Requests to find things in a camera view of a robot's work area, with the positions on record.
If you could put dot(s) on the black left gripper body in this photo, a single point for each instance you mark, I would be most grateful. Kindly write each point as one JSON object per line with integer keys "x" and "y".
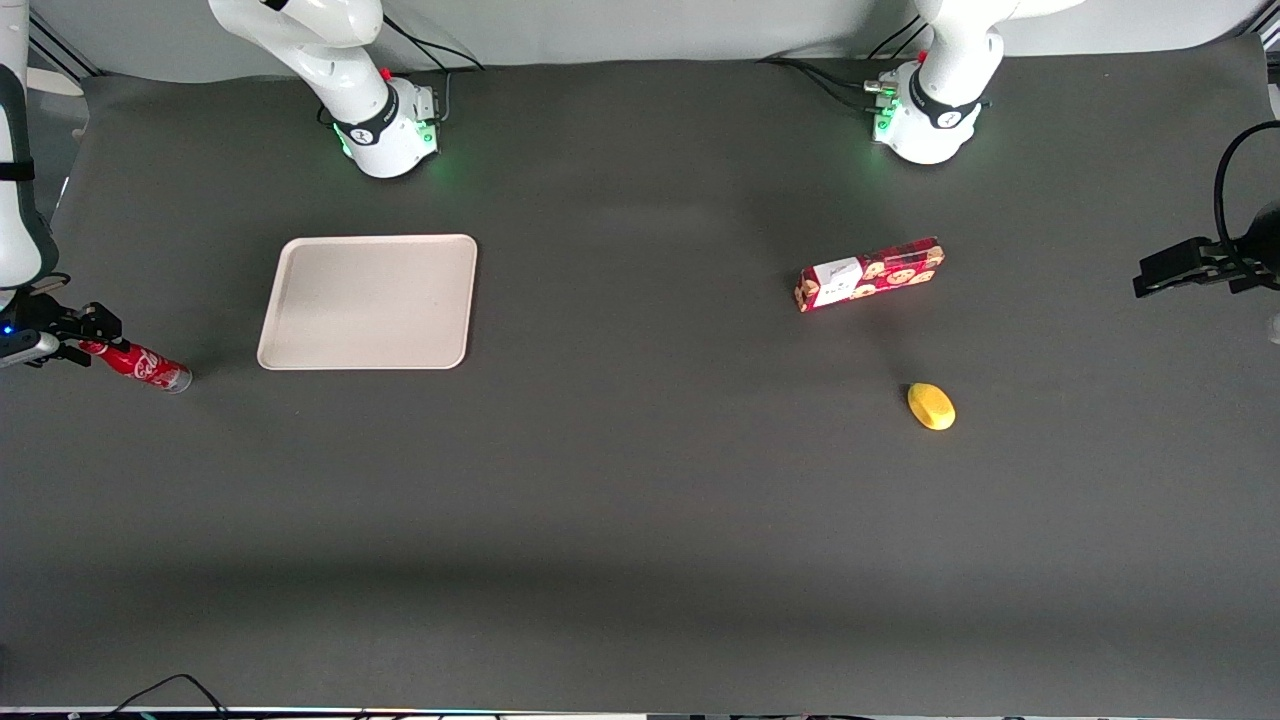
{"x": 1262, "y": 249}

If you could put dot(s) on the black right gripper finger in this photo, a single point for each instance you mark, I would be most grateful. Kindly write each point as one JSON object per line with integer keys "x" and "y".
{"x": 72, "y": 352}
{"x": 95, "y": 322}

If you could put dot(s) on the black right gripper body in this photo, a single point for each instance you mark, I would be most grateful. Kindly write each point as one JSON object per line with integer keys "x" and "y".
{"x": 38, "y": 317}

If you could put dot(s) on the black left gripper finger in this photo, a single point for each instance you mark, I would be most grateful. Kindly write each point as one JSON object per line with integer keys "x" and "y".
{"x": 1188, "y": 254}
{"x": 1165, "y": 280}

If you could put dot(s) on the red coke bottle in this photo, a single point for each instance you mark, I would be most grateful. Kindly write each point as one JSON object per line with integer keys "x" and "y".
{"x": 145, "y": 367}

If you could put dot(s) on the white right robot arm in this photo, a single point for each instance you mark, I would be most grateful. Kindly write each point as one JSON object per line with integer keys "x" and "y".
{"x": 385, "y": 135}

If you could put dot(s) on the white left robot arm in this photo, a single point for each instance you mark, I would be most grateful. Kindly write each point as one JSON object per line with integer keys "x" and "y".
{"x": 935, "y": 125}

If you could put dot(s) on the beige plastic tray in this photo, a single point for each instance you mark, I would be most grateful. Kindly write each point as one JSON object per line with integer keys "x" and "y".
{"x": 370, "y": 300}

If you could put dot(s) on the white oval object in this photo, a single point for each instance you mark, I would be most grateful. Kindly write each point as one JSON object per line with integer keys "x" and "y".
{"x": 58, "y": 86}

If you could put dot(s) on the yellow lemon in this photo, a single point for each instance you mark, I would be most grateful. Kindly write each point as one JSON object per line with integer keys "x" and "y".
{"x": 932, "y": 406}

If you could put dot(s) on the red cookie box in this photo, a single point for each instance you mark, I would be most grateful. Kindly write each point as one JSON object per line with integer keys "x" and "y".
{"x": 870, "y": 275}

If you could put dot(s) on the dark grey table mat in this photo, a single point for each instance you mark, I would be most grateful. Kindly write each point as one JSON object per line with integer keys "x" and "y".
{"x": 640, "y": 520}

